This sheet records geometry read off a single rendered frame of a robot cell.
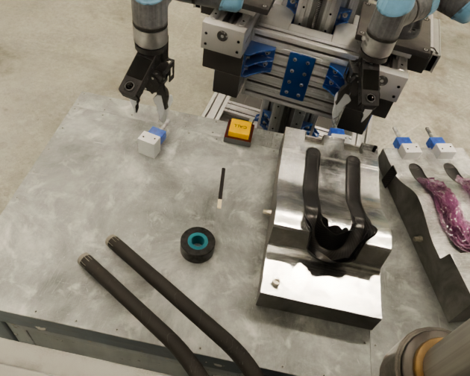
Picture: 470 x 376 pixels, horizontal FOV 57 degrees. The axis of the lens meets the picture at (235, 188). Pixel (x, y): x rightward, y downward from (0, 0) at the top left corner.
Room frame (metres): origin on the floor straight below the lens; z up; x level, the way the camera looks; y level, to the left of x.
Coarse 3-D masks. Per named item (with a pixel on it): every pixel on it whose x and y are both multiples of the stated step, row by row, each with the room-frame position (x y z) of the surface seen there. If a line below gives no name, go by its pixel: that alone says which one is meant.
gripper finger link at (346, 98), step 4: (336, 96) 1.00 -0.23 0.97; (344, 96) 0.96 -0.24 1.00; (348, 96) 0.96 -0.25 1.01; (340, 100) 0.96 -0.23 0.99; (344, 100) 0.96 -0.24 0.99; (348, 100) 0.96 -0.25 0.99; (340, 104) 0.96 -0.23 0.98; (344, 104) 0.96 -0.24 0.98; (336, 108) 0.96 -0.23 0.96; (340, 108) 0.96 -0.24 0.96; (332, 112) 0.97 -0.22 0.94; (336, 112) 0.96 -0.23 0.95; (336, 116) 0.96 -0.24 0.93
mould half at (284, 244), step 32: (288, 128) 0.92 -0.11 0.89; (288, 160) 0.80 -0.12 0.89; (320, 160) 0.83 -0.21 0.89; (288, 192) 0.68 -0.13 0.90; (320, 192) 0.72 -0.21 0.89; (288, 224) 0.57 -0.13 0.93; (384, 224) 0.62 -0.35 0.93; (288, 256) 0.53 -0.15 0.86; (384, 256) 0.55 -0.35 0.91; (288, 288) 0.45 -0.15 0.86; (320, 288) 0.47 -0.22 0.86; (352, 288) 0.48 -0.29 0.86; (352, 320) 0.43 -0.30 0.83
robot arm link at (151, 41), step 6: (132, 24) 0.86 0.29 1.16; (138, 30) 0.82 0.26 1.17; (138, 36) 0.82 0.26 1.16; (144, 36) 0.81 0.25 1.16; (150, 36) 0.81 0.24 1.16; (156, 36) 0.82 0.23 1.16; (162, 36) 0.83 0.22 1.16; (138, 42) 0.82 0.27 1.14; (144, 42) 0.81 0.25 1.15; (150, 42) 0.81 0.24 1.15; (156, 42) 0.82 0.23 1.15; (162, 42) 0.83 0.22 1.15; (150, 48) 0.81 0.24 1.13; (156, 48) 0.82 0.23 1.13
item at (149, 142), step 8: (168, 120) 0.93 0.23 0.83; (152, 128) 0.87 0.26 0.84; (160, 128) 0.89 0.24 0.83; (144, 136) 0.82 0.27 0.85; (152, 136) 0.83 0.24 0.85; (160, 136) 0.85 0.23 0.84; (144, 144) 0.81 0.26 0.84; (152, 144) 0.80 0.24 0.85; (160, 144) 0.84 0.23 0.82; (144, 152) 0.81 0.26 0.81; (152, 152) 0.80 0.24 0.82
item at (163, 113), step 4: (156, 96) 0.82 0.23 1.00; (160, 96) 0.81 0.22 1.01; (156, 100) 0.82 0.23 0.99; (160, 100) 0.81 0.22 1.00; (172, 100) 0.86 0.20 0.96; (156, 104) 0.81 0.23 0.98; (160, 104) 0.81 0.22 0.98; (168, 104) 0.84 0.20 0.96; (160, 108) 0.81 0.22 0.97; (168, 108) 0.82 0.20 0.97; (160, 112) 0.81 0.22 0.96; (164, 112) 0.81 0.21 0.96; (160, 116) 0.81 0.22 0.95; (164, 116) 0.81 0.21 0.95; (160, 120) 0.81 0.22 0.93; (164, 120) 0.82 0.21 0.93
